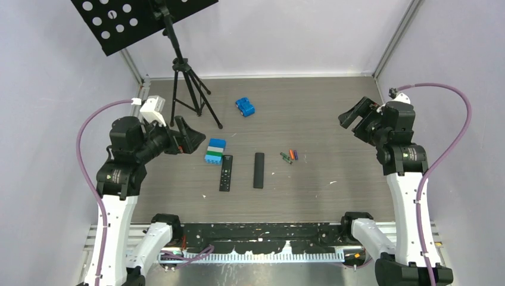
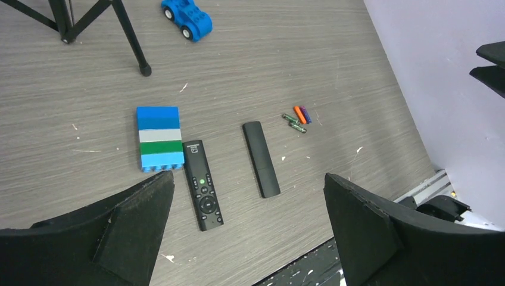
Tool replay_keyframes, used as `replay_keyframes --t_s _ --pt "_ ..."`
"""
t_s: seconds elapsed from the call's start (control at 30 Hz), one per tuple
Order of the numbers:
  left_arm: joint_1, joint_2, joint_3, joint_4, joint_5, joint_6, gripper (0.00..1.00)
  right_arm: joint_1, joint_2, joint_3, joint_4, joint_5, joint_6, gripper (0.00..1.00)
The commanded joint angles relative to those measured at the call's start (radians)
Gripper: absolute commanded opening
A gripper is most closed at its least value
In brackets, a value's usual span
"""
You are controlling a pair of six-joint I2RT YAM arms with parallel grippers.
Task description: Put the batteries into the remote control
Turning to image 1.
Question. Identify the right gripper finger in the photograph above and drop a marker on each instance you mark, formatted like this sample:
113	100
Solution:
364	106
346	118

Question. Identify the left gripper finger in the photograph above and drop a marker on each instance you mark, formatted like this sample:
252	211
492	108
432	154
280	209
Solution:
191	140
182	126

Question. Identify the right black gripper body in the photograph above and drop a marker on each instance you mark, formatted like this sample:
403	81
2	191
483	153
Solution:
369	128

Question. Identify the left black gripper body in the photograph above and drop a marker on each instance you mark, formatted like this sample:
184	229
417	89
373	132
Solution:
159	139

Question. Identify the black remote control back up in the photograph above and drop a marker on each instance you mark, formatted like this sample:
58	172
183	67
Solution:
258	179

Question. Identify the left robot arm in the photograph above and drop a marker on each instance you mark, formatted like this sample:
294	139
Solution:
134	143

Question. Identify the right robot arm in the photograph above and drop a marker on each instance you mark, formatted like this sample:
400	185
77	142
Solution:
412	259

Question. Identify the black remote with buttons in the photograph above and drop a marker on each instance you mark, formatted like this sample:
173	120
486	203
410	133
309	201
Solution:
226	172

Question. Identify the blue green white block stack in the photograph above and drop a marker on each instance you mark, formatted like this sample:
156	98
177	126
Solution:
215	150

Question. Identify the blue toy car block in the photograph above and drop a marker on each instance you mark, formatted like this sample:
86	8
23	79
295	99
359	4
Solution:
245	107

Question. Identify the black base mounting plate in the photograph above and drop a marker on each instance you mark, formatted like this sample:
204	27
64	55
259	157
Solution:
263	238

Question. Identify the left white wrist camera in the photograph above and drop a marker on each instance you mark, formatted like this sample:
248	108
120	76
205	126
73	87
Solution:
151	110

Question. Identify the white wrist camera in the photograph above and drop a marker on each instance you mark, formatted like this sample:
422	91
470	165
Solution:
151	110
398	96

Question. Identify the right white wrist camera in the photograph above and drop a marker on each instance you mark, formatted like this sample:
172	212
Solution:
398	96

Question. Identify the aluminium frame rail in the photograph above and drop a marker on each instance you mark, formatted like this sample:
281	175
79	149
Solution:
340	254

